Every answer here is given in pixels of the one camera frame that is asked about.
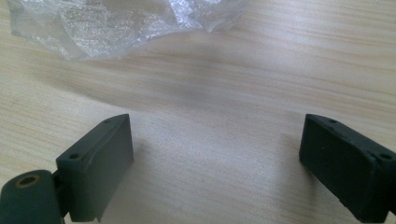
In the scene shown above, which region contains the clear plastic bag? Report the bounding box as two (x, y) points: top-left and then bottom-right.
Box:
(7, 0), (248, 61)

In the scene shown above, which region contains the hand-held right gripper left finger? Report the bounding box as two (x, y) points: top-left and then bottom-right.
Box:
(55, 113), (134, 223)

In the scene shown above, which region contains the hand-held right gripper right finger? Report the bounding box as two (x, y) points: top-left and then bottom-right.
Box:
(298, 113), (396, 224)

